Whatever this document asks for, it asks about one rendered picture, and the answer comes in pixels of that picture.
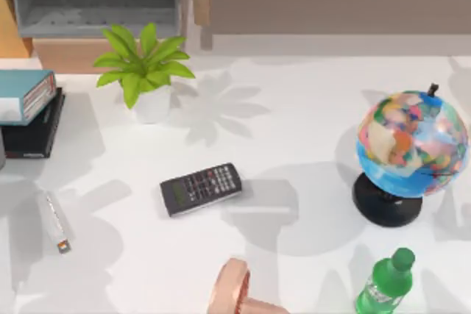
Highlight green bottle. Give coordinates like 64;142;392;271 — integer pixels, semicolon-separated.
354;247;417;314

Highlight colourful globe black base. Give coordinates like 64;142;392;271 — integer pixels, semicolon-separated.
351;82;470;228

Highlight teal book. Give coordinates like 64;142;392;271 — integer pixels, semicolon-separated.
0;69;57;126

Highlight green potted plant white pot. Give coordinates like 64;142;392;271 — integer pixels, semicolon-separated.
93;22;196;125

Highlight black calculator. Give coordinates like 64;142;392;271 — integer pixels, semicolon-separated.
159;162;243;218

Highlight black book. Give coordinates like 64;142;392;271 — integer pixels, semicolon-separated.
1;87;66;160

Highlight pale wooden drawer front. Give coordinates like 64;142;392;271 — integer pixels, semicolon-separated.
32;37;143;75

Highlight wooden cupboard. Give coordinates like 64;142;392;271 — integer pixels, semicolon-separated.
0;0;35;60

